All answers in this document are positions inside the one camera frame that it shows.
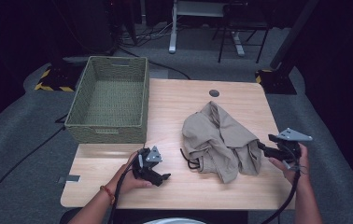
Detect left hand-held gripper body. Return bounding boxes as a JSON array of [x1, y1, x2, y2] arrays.
[[132, 145, 163, 187]]

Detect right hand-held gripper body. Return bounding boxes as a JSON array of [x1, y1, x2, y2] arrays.
[[277, 127, 313, 163]]

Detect beige shorts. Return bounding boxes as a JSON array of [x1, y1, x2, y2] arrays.
[[179, 101, 262, 185]]

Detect green woven basket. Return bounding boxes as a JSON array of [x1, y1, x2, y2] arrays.
[[64, 55, 150, 145]]

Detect person's left hand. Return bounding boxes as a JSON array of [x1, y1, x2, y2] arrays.
[[108, 151, 153, 198]]

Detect person's right hand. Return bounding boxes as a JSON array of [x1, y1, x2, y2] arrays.
[[268, 143, 310, 187]]

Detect person's white clothing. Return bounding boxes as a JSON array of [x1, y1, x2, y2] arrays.
[[143, 217, 207, 224]]

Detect black yellow striped stand base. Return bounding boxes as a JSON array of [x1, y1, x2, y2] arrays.
[[34, 64, 84, 93], [254, 68, 298, 95]]

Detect grey tape piece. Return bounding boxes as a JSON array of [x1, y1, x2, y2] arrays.
[[57, 175, 81, 184]]

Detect black slanted stand pole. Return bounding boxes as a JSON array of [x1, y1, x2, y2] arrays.
[[269, 0, 320, 71]]

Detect black metal chair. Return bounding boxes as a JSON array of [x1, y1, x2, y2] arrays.
[[211, 2, 273, 64]]

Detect left hand-held gripper cable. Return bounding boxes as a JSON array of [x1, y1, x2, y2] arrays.
[[107, 154, 142, 224]]

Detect hand-held gripper cable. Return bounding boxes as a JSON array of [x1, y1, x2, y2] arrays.
[[260, 166, 302, 224], [107, 154, 142, 224]]

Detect red bead bracelet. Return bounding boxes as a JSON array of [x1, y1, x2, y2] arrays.
[[99, 185, 117, 205]]

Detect right hand-held gripper cable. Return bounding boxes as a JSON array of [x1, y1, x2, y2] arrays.
[[260, 166, 302, 224]]

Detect short black floor cable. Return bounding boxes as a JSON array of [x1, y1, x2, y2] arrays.
[[118, 46, 193, 80]]

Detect long black floor cable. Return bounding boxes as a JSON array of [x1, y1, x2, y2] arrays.
[[0, 123, 67, 220]]

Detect white desk frame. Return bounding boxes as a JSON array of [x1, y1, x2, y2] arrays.
[[168, 0, 247, 57]]

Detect tangled floor cable bundle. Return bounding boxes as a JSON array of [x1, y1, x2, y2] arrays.
[[118, 21, 180, 49]]

